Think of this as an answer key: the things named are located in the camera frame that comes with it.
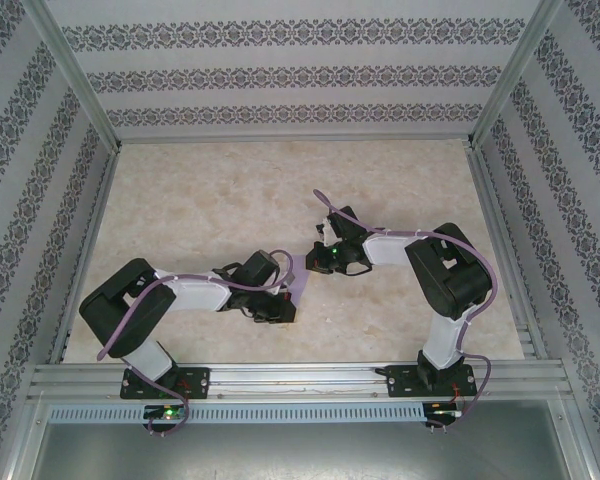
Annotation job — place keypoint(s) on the purple cloth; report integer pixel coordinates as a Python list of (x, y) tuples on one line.
[(300, 277)]

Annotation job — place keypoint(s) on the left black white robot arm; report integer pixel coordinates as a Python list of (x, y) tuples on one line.
[(105, 310)]

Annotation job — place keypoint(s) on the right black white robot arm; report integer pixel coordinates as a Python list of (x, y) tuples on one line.
[(450, 280)]

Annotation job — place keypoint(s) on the grey metal sheet panel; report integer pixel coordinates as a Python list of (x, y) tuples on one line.
[(300, 455)]

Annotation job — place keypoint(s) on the left controller board green light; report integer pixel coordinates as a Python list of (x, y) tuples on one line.
[(167, 413)]

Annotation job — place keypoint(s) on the right controller board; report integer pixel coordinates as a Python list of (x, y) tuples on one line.
[(445, 414)]

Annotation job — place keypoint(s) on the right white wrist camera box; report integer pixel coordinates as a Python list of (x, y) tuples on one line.
[(326, 230)]

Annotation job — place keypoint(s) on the long aluminium mounting rail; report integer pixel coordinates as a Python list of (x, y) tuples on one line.
[(300, 380)]

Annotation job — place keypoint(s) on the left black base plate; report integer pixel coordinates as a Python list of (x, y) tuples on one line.
[(200, 382)]

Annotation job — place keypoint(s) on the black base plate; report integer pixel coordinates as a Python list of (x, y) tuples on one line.
[(200, 382), (397, 385)]

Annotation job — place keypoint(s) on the aluminium rear frame rail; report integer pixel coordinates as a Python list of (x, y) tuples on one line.
[(300, 137)]

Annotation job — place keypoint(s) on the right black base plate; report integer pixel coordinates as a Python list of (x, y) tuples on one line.
[(397, 385)]

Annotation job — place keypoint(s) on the right aluminium side rail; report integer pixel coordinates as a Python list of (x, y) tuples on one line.
[(500, 225)]

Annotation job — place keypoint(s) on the aluminium side rail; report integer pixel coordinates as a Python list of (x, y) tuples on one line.
[(92, 225), (500, 225)]

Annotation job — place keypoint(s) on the left aluminium side rail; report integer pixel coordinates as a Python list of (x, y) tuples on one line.
[(92, 225)]

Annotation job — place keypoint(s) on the right aluminium frame post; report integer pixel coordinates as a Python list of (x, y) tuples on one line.
[(510, 80)]

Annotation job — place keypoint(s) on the aluminium frame post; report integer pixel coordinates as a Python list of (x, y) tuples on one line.
[(510, 80), (80, 85)]

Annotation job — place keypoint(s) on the left aluminium frame post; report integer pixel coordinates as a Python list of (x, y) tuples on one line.
[(80, 85)]

